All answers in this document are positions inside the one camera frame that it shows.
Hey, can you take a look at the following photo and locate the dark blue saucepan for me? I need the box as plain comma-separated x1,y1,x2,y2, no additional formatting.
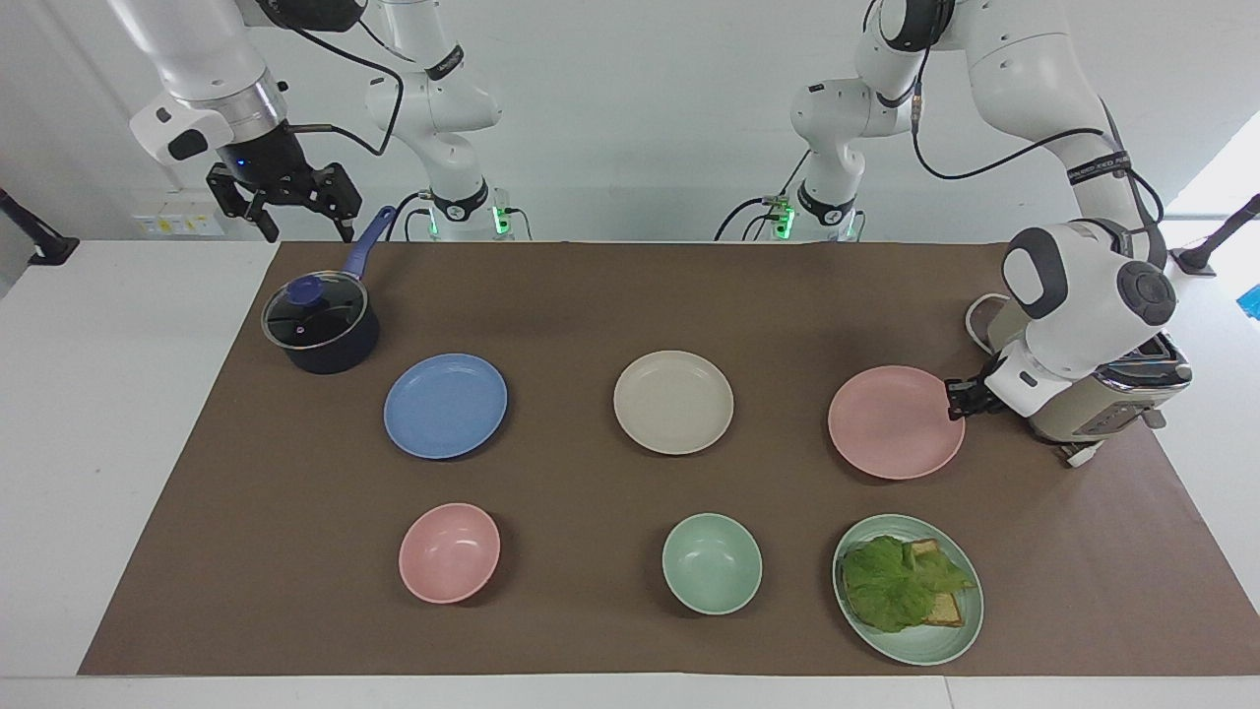
261,205,399,376

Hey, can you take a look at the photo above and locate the green bowl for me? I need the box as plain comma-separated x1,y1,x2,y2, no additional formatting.
661,512,764,617

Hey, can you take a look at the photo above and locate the beige toaster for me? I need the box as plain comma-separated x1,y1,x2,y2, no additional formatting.
984,293,1195,470

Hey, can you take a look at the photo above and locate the green plate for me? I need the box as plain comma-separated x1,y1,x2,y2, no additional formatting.
832,513,985,668

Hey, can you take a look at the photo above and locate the blue plate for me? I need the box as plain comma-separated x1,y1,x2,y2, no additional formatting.
383,353,510,461

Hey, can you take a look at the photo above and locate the black stand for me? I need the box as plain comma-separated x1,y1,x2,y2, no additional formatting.
0,187,81,268
1169,193,1260,278

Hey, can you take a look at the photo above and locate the glass lid with blue knob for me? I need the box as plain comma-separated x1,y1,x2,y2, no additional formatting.
262,274,370,353

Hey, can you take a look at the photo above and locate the white wall socket strip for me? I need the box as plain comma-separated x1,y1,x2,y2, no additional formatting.
132,201,226,238

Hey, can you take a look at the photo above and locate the pink bowl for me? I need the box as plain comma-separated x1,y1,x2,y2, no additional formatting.
398,502,502,606

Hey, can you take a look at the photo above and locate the beige plate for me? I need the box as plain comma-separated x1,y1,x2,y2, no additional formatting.
612,350,736,457

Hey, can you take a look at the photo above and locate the black cable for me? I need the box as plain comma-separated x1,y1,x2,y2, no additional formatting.
715,148,814,243
910,59,1168,259
386,192,435,243
283,24,408,159

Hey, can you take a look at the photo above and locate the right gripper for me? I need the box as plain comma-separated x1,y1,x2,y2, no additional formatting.
205,122,362,244

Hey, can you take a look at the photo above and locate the toast bread slice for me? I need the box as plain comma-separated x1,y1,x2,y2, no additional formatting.
906,538,967,627

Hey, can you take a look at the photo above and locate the green lettuce leaf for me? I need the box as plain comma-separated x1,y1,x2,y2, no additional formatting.
842,535,978,634

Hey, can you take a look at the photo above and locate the white cable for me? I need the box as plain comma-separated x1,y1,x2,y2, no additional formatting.
964,291,1015,355

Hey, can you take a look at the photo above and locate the pink plate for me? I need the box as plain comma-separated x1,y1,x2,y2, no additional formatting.
827,365,968,483

